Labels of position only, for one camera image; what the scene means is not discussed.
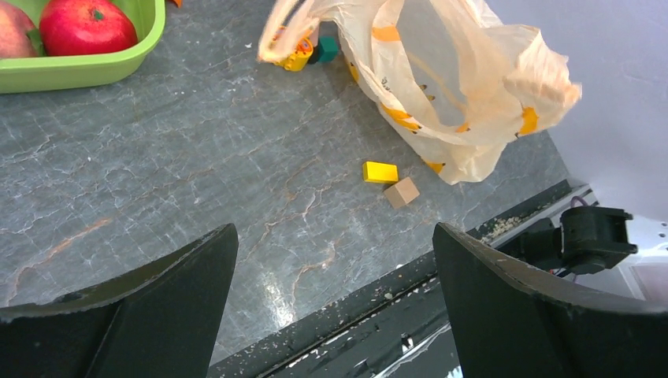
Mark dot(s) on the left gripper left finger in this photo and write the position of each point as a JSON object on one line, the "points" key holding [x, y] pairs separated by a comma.
{"points": [[159, 320]]}

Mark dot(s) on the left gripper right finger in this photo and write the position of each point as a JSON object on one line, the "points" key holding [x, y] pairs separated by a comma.
{"points": [[510, 319]]}

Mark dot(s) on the translucent orange plastic bag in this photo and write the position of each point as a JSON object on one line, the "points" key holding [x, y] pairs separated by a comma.
{"points": [[450, 77]]}

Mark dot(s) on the red fake fruit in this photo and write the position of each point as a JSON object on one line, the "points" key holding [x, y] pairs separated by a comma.
{"points": [[82, 27]]}

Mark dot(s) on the pink fake peach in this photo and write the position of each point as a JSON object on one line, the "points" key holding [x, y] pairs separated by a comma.
{"points": [[20, 38]]}

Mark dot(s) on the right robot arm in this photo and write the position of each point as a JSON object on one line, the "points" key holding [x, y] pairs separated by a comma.
{"points": [[598, 247]]}

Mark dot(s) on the brown wooden block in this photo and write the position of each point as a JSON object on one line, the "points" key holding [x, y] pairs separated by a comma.
{"points": [[401, 193]]}

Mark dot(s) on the yellow block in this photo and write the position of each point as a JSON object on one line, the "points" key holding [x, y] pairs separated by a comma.
{"points": [[379, 172]]}

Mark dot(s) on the green plastic basin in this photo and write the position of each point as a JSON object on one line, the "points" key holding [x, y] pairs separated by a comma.
{"points": [[19, 75]]}

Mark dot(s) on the yellow red toy fruit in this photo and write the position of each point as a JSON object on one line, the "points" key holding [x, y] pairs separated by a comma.
{"points": [[300, 57]]}

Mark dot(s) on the teal small cube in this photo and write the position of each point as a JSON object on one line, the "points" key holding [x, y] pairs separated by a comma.
{"points": [[326, 50]]}

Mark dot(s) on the orange toy by basin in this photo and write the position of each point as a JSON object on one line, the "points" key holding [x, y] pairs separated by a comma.
{"points": [[176, 2]]}

